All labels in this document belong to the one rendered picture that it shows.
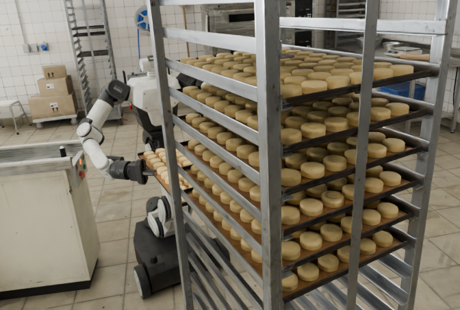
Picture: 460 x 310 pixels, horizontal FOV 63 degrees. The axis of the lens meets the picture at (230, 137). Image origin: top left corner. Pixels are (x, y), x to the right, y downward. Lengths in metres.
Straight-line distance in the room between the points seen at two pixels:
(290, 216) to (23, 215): 1.89
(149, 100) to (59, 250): 1.07
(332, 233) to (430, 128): 0.33
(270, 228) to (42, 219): 1.87
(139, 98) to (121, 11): 4.26
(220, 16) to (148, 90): 3.35
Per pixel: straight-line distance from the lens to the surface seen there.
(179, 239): 1.43
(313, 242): 0.90
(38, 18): 6.47
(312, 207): 0.85
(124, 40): 6.30
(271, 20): 0.63
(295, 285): 0.93
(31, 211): 2.45
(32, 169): 2.34
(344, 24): 1.13
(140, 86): 2.09
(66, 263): 2.60
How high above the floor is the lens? 1.67
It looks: 20 degrees down
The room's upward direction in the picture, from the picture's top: 3 degrees counter-clockwise
